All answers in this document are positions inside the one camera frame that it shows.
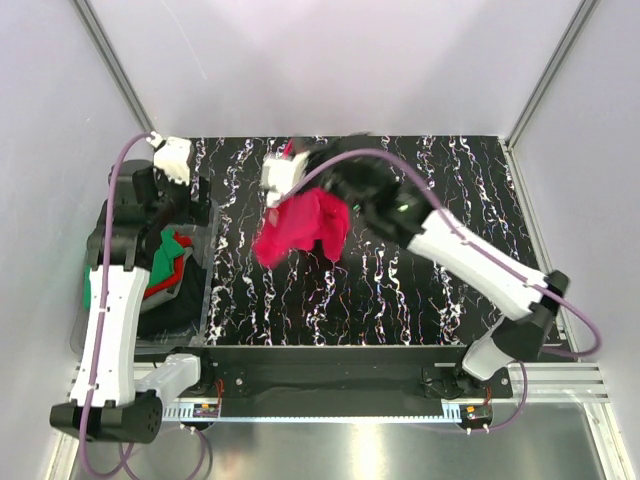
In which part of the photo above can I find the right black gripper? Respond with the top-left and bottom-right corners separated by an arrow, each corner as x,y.
288,135 -> 371,216

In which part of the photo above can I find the pink t shirt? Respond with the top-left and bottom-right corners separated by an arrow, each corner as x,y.
252,140 -> 350,269

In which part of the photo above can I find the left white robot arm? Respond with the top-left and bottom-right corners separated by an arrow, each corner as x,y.
49,160 -> 216,444

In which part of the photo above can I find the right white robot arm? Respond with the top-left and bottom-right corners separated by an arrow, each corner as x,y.
290,138 -> 569,397

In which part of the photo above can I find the red t shirt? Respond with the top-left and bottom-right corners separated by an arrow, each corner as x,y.
144,233 -> 193,298

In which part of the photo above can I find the green t shirt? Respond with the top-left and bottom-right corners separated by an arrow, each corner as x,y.
82,228 -> 184,307

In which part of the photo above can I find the clear plastic bin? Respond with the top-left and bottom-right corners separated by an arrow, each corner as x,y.
69,197 -> 221,359

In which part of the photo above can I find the grey t shirt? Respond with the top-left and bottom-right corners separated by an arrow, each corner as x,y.
140,288 -> 179,314

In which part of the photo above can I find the black t shirt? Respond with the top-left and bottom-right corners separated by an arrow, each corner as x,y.
137,255 -> 206,338

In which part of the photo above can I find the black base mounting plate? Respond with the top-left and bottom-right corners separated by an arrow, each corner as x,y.
175,347 -> 493,412

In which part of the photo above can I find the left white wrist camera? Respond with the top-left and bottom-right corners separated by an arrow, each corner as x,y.
147,131 -> 194,185

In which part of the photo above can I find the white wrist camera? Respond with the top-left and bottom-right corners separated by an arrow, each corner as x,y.
260,151 -> 309,208
147,131 -> 194,185

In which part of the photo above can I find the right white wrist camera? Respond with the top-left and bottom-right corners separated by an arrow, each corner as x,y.
260,151 -> 309,208

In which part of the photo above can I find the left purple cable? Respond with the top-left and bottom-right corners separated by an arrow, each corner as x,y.
78,131 -> 215,477

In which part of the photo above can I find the left aluminium frame post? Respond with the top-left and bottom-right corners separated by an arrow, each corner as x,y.
70,0 -> 154,131

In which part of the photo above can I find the aluminium frame post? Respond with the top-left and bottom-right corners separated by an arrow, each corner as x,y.
504,0 -> 600,151
70,0 -> 154,131

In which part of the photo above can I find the white slotted cable duct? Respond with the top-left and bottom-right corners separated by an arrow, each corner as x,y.
162,399 -> 462,425

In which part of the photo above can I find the aluminium front rail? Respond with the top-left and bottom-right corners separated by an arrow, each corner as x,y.
69,363 -> 611,401

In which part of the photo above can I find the right aluminium frame post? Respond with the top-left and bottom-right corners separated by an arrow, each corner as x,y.
504,0 -> 600,151

